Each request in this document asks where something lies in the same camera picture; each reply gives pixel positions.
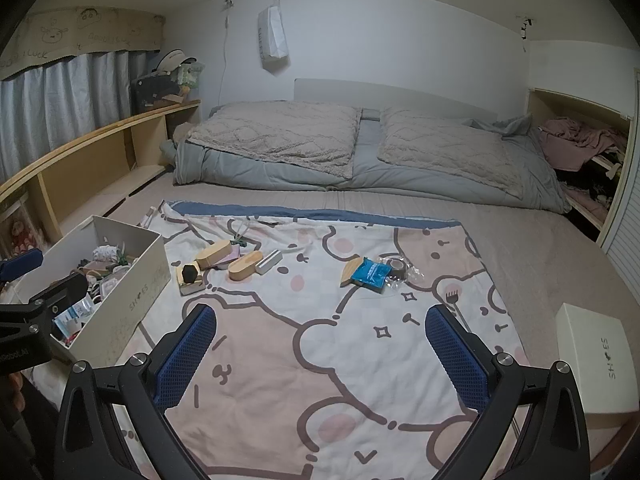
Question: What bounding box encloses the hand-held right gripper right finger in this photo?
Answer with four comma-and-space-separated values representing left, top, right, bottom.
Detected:
424, 304, 591, 480

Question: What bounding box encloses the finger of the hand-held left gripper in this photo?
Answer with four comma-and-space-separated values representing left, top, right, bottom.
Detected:
0, 249, 44, 283
27, 272, 92, 317

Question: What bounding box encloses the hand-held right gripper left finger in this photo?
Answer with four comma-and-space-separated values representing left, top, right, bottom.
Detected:
52, 304, 218, 480

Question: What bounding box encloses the wooden plank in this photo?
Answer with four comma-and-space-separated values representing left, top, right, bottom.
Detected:
340, 256, 371, 288

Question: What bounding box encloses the blue white packet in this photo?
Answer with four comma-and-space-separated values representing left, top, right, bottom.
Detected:
52, 296, 96, 346

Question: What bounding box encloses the metal fork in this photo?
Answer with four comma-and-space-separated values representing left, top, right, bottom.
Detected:
444, 288, 472, 334

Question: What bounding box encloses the white shoe box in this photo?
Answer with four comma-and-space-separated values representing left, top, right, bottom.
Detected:
15, 215, 172, 368

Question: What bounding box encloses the gold tissue pack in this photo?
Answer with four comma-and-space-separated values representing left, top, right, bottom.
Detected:
176, 262, 206, 296

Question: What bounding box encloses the clear plastic bag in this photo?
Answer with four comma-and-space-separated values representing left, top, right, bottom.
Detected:
387, 260, 426, 291

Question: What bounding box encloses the oval wooden block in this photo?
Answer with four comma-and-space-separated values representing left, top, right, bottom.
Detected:
229, 251, 265, 282
195, 240, 233, 271

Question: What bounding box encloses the printed cartoon blanket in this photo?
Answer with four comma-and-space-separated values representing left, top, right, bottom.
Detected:
30, 200, 533, 480

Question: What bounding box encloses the small white box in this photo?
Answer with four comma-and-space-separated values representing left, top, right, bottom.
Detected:
256, 248, 285, 275

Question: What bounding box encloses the wooden bedside shelf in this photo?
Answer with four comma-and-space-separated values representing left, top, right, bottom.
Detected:
0, 100, 202, 256

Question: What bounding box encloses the white shoe box lid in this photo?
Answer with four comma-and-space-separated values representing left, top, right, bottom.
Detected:
555, 302, 640, 431

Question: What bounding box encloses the grey curtain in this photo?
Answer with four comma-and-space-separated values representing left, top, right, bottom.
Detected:
0, 50, 162, 181

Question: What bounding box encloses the white louvred door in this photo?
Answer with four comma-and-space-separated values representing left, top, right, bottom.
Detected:
600, 67, 640, 311

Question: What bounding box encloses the fluffy beige pillow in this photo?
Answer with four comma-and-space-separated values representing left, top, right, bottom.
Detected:
376, 106, 531, 201
185, 102, 363, 181

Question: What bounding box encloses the dark bag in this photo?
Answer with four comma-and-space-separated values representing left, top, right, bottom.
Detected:
131, 72, 191, 113

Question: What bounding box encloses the beige printed valance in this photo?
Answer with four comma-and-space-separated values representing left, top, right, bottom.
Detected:
0, 6, 167, 81

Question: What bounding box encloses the pink clothes pile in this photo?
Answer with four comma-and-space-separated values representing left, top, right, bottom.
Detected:
540, 117, 628, 171

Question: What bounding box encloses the white cap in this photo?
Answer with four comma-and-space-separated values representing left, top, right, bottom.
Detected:
150, 50, 193, 74

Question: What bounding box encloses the white hanging bag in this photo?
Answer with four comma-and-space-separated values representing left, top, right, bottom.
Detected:
257, 4, 291, 68

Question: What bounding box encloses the wooden closet frame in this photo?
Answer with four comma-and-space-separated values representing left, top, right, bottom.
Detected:
527, 87, 636, 246

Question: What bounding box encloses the white hanging cable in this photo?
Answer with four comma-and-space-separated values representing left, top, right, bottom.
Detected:
219, 0, 235, 107

